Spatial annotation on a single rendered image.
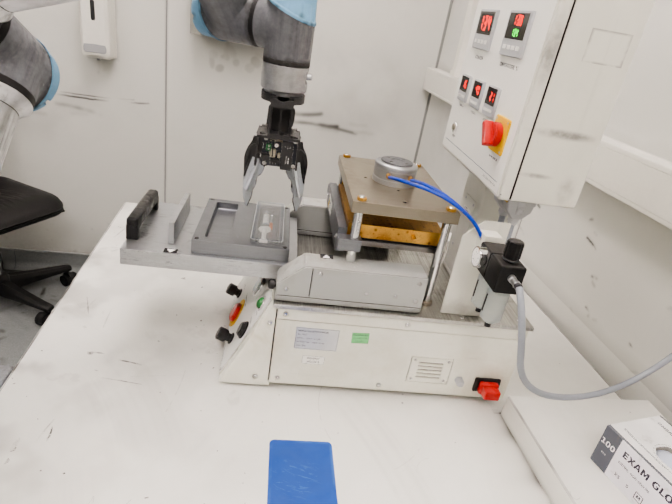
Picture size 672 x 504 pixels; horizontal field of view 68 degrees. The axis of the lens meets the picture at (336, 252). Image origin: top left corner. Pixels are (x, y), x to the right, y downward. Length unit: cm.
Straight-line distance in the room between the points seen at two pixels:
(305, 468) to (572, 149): 63
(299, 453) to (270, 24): 65
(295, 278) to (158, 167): 177
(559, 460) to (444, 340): 25
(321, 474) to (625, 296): 76
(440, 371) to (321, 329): 24
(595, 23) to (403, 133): 177
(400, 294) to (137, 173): 188
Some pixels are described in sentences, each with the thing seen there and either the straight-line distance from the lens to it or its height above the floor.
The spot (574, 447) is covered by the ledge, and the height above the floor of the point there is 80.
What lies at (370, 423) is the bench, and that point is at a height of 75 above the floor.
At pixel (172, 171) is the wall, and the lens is 251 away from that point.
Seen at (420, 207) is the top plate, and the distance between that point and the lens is 82.
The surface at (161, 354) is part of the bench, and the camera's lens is 101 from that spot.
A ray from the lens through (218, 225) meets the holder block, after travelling 96.
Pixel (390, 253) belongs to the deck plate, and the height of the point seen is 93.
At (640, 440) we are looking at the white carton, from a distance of 93.
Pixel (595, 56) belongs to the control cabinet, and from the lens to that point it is 82.
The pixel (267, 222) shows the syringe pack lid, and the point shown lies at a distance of 93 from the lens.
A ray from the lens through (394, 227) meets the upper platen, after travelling 86.
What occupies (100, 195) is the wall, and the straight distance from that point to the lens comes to 263.
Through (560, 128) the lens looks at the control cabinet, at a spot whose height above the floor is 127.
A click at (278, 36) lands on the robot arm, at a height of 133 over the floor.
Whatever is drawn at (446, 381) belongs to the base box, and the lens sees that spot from 98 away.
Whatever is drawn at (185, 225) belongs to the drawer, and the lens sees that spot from 98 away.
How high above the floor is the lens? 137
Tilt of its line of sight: 25 degrees down
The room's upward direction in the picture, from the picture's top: 10 degrees clockwise
